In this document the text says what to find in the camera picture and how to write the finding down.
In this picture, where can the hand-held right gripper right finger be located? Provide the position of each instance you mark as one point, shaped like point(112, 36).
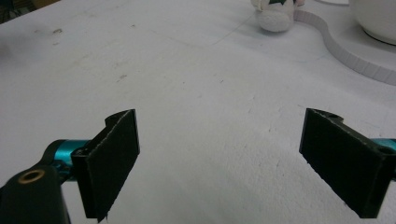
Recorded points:
point(345, 161)

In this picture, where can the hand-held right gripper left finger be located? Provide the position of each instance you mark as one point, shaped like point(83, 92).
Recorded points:
point(109, 165)

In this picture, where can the dark green and white plush toy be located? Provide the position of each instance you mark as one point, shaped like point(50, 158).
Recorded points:
point(275, 17)

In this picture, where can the white foam mat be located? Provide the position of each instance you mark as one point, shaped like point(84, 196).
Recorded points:
point(202, 124)

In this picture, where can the white eggshell-shaped bowl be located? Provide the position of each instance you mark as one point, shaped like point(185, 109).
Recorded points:
point(376, 18)

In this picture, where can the white stand with post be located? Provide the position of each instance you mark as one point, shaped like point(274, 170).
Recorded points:
point(351, 59)

